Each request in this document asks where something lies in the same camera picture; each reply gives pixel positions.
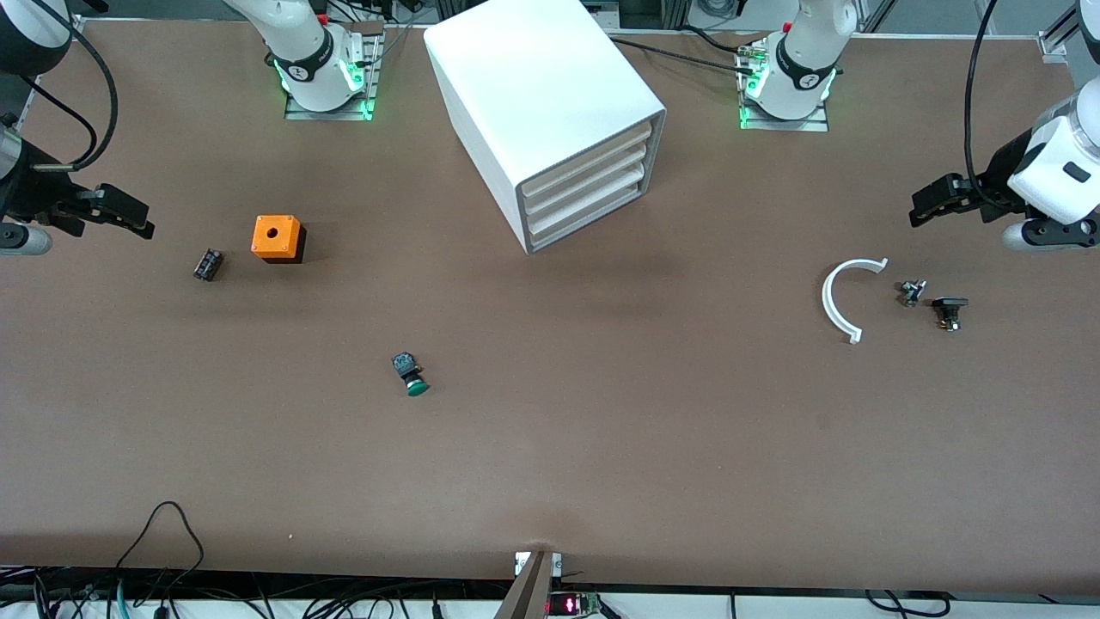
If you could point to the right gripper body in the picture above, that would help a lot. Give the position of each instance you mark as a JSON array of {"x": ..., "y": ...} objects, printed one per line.
[{"x": 34, "y": 191}]

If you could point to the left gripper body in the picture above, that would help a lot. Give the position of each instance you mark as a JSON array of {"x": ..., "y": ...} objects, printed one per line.
[{"x": 994, "y": 181}]

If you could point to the green push button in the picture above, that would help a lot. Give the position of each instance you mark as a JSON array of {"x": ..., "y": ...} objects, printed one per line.
[{"x": 406, "y": 368}]

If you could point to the white lowest cabinet drawer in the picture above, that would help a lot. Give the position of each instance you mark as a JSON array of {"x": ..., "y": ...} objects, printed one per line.
[{"x": 584, "y": 207}]

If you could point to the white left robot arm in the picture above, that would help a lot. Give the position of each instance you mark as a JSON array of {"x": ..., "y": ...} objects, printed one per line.
[{"x": 799, "y": 60}]

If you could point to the small grey metal part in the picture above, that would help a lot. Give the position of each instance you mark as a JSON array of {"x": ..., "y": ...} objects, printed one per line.
[{"x": 912, "y": 292}]

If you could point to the small black terminal block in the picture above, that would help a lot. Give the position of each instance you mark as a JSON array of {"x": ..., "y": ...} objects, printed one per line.
[{"x": 209, "y": 265}]

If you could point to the orange box with hole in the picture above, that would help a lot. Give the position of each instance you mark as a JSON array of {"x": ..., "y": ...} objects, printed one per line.
[{"x": 275, "y": 236}]

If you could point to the circuit board with red light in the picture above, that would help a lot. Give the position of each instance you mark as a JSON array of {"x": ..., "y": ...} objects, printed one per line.
[{"x": 563, "y": 604}]

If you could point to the small black switch part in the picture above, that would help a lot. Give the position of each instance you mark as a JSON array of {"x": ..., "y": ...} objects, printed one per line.
[{"x": 949, "y": 308}]

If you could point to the white curved plastic bracket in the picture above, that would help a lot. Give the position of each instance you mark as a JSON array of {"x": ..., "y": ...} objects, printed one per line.
[{"x": 827, "y": 301}]

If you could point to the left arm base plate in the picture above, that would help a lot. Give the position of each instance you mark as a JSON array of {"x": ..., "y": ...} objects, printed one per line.
[{"x": 816, "y": 125}]

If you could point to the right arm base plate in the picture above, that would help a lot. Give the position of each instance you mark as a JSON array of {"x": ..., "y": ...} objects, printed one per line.
[{"x": 296, "y": 114}]

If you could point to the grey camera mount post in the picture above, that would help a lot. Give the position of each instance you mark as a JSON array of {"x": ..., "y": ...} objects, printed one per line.
[{"x": 528, "y": 593}]

